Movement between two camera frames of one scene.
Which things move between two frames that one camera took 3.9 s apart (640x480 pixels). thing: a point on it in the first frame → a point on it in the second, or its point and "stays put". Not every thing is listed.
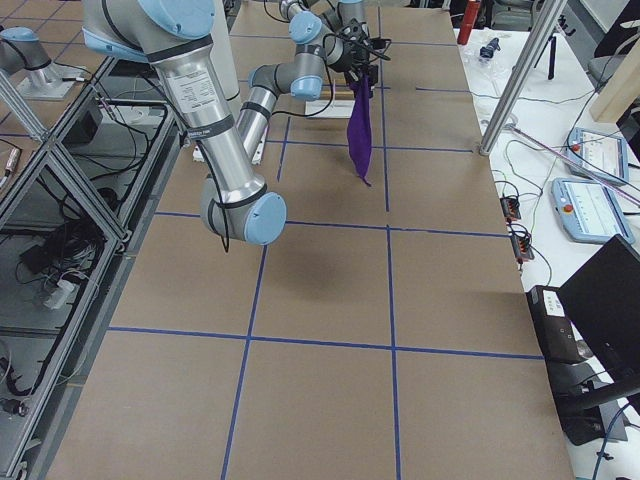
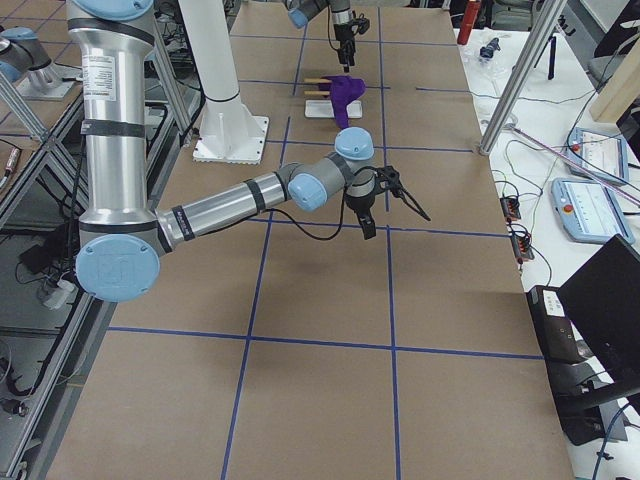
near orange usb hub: (522, 247) stays put
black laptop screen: (602, 301) stays put
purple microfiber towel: (359, 124) → (343, 90)
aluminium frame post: (548, 14) stays put
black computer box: (574, 368) stays put
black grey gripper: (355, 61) → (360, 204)
